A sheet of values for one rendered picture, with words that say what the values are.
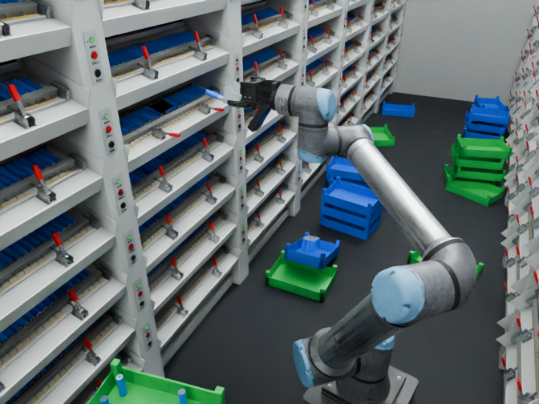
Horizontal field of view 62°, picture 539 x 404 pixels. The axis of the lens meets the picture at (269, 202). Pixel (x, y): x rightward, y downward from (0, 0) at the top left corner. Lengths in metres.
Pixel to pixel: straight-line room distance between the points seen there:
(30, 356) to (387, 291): 0.90
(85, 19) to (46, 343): 0.82
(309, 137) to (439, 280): 0.57
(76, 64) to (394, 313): 0.91
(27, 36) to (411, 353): 1.72
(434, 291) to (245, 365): 1.08
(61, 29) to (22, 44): 0.10
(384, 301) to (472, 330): 1.23
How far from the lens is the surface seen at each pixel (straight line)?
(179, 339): 1.97
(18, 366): 1.34
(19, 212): 1.17
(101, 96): 1.24
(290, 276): 2.30
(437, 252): 1.10
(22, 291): 1.24
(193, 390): 1.20
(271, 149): 2.28
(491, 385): 2.04
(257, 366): 1.91
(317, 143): 1.34
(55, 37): 1.15
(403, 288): 0.97
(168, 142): 1.48
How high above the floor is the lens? 1.47
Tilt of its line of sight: 30 degrees down
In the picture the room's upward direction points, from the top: straight up
